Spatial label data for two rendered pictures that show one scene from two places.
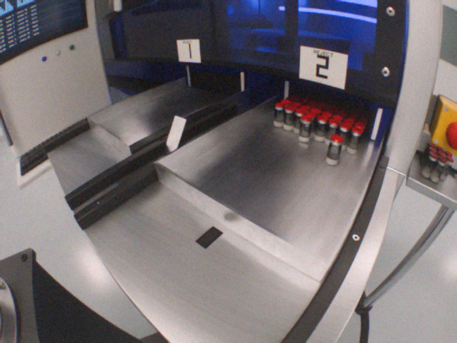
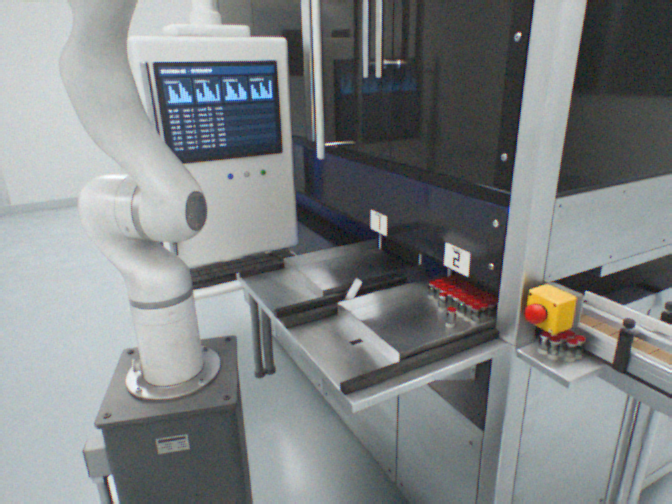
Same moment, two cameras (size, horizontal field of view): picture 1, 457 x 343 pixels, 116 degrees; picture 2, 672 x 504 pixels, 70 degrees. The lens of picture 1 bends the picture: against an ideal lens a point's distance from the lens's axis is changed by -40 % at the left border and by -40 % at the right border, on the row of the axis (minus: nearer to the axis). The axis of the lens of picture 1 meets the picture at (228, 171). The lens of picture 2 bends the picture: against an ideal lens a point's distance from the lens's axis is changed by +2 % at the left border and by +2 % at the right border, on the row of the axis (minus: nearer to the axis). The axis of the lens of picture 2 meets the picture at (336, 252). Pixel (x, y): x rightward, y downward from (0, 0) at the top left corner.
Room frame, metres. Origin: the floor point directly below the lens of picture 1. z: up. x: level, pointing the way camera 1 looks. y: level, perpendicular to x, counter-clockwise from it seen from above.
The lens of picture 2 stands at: (-0.73, -0.23, 1.46)
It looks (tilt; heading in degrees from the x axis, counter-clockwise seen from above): 21 degrees down; 19
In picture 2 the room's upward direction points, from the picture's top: 1 degrees counter-clockwise
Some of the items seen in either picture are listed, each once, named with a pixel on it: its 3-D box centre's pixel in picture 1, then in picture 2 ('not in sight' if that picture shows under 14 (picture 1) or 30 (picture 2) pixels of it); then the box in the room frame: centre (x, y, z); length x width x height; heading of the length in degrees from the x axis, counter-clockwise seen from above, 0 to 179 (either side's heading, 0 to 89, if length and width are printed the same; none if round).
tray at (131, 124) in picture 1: (166, 105); (353, 266); (0.53, 0.14, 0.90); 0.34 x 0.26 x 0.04; 137
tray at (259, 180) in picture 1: (294, 150); (424, 313); (0.30, -0.11, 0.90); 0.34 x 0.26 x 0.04; 137
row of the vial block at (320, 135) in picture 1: (315, 126); (452, 301); (0.37, -0.17, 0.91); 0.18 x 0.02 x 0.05; 47
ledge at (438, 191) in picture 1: (432, 175); (563, 358); (0.24, -0.41, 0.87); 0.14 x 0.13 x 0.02; 137
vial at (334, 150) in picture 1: (334, 150); (451, 318); (0.29, -0.17, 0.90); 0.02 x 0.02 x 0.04
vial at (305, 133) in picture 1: (305, 128); (442, 302); (0.36, -0.14, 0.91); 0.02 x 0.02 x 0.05
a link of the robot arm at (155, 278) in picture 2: not in sight; (136, 236); (-0.03, 0.40, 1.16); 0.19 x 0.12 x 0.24; 93
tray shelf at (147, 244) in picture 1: (191, 148); (363, 302); (0.37, 0.07, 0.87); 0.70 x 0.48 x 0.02; 47
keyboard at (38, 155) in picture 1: (63, 137); (243, 267); (0.61, 0.56, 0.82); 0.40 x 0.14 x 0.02; 137
